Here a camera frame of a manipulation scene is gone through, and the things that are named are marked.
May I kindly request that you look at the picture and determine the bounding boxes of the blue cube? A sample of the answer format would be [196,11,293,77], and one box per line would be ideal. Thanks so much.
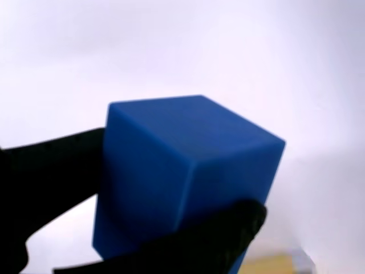
[91,94,287,274]

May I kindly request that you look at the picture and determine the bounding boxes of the yellow paper box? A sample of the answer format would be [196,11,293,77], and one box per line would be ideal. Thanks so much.
[241,250,318,274]

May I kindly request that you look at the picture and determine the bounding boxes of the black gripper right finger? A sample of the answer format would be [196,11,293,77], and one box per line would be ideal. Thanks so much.
[52,199,269,274]

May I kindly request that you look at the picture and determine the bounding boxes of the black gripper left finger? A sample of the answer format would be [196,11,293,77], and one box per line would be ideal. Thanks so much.
[0,127,107,274]

